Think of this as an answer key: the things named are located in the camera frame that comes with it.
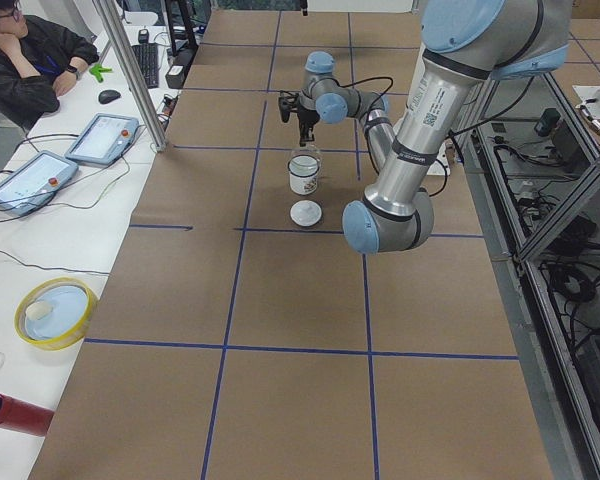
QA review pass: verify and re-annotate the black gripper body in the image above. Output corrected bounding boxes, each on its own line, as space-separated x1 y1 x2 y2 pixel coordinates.
297 104 319 130

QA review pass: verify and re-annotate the clear glass funnel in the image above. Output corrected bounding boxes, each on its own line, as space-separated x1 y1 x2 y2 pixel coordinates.
288 144 322 177

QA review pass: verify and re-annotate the white enamel lid with knob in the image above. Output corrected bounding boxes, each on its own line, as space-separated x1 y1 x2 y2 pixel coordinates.
289 200 322 227

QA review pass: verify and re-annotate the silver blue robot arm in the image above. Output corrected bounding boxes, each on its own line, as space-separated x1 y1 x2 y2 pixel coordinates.
297 1 572 254

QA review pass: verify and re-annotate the white enamel mug blue rim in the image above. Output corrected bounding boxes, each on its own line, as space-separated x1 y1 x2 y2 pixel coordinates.
288 155 321 195

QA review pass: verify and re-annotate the black power adapter box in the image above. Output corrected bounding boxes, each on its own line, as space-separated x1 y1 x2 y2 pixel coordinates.
165 49 196 89

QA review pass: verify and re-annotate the black keyboard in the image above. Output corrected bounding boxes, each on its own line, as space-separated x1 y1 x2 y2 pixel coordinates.
131 43 159 89

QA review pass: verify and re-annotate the blue teach pendant tablet far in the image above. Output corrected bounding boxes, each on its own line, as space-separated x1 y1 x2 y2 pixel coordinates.
64 113 140 166

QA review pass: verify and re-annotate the blue teach pendant tablet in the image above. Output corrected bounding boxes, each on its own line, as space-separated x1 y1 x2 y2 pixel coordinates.
0 151 78 216
64 113 140 166

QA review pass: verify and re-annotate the black computer mouse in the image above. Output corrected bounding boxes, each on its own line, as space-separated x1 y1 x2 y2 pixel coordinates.
98 89 121 105

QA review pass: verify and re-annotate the green plastic tool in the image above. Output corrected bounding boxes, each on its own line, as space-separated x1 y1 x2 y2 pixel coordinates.
89 63 113 83

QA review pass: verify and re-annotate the blue teach pendant tablet near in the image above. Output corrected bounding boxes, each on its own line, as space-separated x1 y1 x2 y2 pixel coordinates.
0 151 78 216

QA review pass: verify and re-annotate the seated person in black jacket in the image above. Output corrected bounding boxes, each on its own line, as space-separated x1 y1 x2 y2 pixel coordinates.
0 1 99 130

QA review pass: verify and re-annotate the yellow tape roll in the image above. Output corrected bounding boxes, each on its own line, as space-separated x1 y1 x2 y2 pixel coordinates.
14 277 99 351

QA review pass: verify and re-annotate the red cylinder tube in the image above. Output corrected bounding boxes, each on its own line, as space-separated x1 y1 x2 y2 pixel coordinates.
0 393 54 437

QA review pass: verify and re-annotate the grey aluminium frame post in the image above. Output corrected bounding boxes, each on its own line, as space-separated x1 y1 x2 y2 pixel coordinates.
94 0 167 152

